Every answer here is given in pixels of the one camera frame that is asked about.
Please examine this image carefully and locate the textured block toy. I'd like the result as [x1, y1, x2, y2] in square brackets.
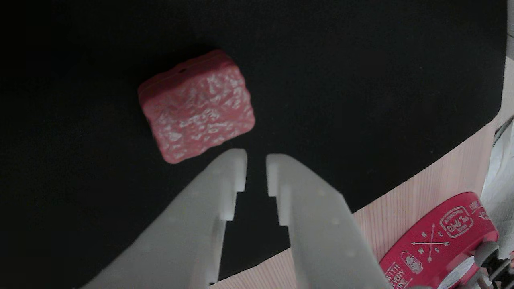
[137, 49, 256, 164]

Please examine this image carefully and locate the printed paper bowl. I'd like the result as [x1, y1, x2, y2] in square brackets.
[379, 192, 499, 289]

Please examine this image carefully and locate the black desk mat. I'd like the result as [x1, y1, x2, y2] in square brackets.
[0, 0, 507, 289]

